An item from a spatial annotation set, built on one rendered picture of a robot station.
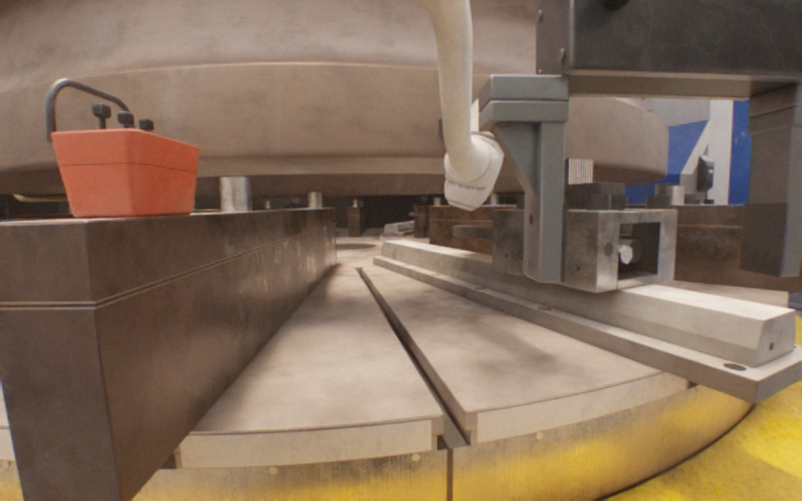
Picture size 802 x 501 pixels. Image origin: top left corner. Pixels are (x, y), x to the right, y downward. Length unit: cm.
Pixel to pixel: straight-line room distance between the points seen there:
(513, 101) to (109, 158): 59
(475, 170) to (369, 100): 49
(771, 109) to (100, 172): 72
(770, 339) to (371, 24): 137
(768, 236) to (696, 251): 201
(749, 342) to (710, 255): 127
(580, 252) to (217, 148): 107
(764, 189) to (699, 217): 199
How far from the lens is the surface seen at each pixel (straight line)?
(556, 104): 21
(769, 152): 29
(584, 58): 21
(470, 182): 87
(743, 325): 106
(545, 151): 21
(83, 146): 71
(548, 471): 101
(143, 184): 68
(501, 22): 166
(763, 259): 29
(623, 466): 117
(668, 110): 729
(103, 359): 60
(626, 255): 121
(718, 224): 228
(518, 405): 84
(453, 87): 73
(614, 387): 99
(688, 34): 24
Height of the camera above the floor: 70
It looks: 7 degrees down
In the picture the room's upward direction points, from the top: 1 degrees counter-clockwise
